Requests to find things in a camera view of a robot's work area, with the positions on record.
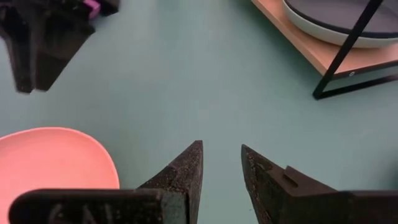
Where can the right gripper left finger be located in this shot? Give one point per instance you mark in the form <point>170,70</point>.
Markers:
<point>180,180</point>

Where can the dark teal round plate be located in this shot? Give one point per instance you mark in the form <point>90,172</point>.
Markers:
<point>326,12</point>

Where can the light green round plate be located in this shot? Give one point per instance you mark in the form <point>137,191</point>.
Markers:
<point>323,35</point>

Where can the pink round plate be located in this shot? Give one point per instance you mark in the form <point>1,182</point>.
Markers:
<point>56,158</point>

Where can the small purple tag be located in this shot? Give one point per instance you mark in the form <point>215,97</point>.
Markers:
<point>92,7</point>

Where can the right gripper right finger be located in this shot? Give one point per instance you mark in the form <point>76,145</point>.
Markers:
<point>270,186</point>

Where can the green table mat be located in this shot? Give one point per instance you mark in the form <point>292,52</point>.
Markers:
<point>186,77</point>

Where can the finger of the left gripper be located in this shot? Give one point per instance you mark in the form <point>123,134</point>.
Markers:
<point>24,65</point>
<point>53,59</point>

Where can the wooden shelf with black frame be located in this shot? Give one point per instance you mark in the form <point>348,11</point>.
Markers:
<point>311,51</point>

